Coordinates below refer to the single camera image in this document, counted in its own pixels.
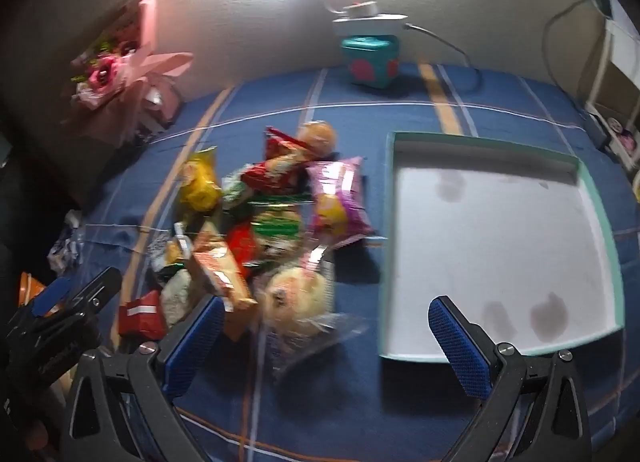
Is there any pale green snack packet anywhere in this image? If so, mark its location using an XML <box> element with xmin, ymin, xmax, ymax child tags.
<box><xmin>159</xmin><ymin>268</ymin><xmax>207</xmax><ymax>329</ymax></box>

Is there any round pastry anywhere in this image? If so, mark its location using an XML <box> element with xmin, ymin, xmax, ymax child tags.
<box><xmin>299</xmin><ymin>121</ymin><xmax>337</xmax><ymax>159</ymax></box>

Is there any red packet with white stripe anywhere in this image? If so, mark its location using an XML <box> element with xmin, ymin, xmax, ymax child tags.
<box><xmin>118</xmin><ymin>289</ymin><xmax>169</xmax><ymax>341</ymax></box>

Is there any crumpled white blue wrapper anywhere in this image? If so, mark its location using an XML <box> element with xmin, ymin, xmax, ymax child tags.
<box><xmin>47</xmin><ymin>209</ymin><xmax>86</xmax><ymax>273</ymax></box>

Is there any orange paper tub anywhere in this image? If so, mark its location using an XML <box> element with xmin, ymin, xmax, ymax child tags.
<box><xmin>19</xmin><ymin>271</ymin><xmax>51</xmax><ymax>308</ymax></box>

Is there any white power strip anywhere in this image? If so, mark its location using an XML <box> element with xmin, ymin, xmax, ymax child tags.
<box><xmin>332</xmin><ymin>12</ymin><xmax>410</xmax><ymax>38</ymax></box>

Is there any white tray with teal rim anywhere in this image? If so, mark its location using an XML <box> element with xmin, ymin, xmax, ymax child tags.
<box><xmin>377</xmin><ymin>131</ymin><xmax>626</xmax><ymax>365</ymax></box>

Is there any blue plaid bedsheet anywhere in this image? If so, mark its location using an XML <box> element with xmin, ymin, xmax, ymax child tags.
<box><xmin>30</xmin><ymin>62</ymin><xmax>640</xmax><ymax>462</ymax></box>

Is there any orange cake packet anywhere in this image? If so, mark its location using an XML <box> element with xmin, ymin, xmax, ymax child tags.
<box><xmin>191</xmin><ymin>221</ymin><xmax>259</xmax><ymax>341</ymax></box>

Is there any teal box with pink dots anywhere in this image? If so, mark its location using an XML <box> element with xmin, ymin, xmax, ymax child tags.
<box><xmin>341</xmin><ymin>35</ymin><xmax>401</xmax><ymax>90</ymax></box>

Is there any white rack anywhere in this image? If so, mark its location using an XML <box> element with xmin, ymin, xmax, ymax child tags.
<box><xmin>585</xmin><ymin>20</ymin><xmax>640</xmax><ymax>163</ymax></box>

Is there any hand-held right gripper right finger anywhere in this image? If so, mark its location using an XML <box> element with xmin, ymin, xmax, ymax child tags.
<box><xmin>427</xmin><ymin>296</ymin><xmax>596</xmax><ymax>462</ymax></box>

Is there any white green biscuit packet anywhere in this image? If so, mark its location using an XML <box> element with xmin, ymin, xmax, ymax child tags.
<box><xmin>250</xmin><ymin>207</ymin><xmax>304</xmax><ymax>259</ymax></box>

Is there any thin black cable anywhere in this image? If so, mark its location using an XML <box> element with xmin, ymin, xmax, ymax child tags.
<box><xmin>542</xmin><ymin>0</ymin><xmax>591</xmax><ymax>103</ymax></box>

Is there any white power cable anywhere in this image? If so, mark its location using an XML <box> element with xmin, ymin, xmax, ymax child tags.
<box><xmin>402</xmin><ymin>22</ymin><xmax>483</xmax><ymax>93</ymax></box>

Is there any red crinkled snack bag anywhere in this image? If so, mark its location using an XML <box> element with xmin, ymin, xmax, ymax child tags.
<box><xmin>240</xmin><ymin>155</ymin><xmax>311</xmax><ymax>195</ymax></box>
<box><xmin>264</xmin><ymin>125</ymin><xmax>313</xmax><ymax>163</ymax></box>

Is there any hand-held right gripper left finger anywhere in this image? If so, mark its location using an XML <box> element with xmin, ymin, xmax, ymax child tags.
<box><xmin>65</xmin><ymin>295</ymin><xmax>241</xmax><ymax>462</ymax></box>

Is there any purple cake roll packet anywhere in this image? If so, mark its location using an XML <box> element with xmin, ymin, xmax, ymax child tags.
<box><xmin>305</xmin><ymin>156</ymin><xmax>377</xmax><ymax>250</ymax></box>

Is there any pink picture card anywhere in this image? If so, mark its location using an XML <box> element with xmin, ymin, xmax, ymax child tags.
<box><xmin>607</xmin><ymin>119</ymin><xmax>640</xmax><ymax>153</ymax></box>

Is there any clear pink box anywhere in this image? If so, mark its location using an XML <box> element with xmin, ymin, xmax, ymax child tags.
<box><xmin>140</xmin><ymin>75</ymin><xmax>183</xmax><ymax>133</ymax></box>

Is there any yellow snack packet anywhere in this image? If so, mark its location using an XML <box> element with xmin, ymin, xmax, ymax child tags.
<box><xmin>178</xmin><ymin>146</ymin><xmax>224</xmax><ymax>215</ymax></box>

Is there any pale bun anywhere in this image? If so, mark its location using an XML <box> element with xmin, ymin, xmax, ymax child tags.
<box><xmin>251</xmin><ymin>245</ymin><xmax>371</xmax><ymax>379</ymax></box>

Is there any pink flower bouquet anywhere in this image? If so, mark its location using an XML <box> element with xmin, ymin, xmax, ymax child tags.
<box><xmin>62</xmin><ymin>0</ymin><xmax>195</xmax><ymax>143</ymax></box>

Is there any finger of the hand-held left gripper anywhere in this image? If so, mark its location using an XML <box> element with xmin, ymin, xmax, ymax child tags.
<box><xmin>20</xmin><ymin>276</ymin><xmax>76</xmax><ymax>323</ymax></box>
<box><xmin>7</xmin><ymin>267</ymin><xmax>123</xmax><ymax>343</ymax></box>

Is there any black power adapter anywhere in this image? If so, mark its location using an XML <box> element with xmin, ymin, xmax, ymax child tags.
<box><xmin>585</xmin><ymin>112</ymin><xmax>613</xmax><ymax>148</ymax></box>

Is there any person's left hand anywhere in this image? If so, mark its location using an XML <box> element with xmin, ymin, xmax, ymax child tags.
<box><xmin>22</xmin><ymin>419</ymin><xmax>53</xmax><ymax>462</ymax></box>

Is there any small green zigzag-edged sachet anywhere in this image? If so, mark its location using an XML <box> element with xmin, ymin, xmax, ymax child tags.
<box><xmin>220</xmin><ymin>177</ymin><xmax>261</xmax><ymax>215</ymax></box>

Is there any long red snack packet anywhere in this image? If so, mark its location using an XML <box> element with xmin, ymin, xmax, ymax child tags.
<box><xmin>227</xmin><ymin>222</ymin><xmax>261</xmax><ymax>268</ymax></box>

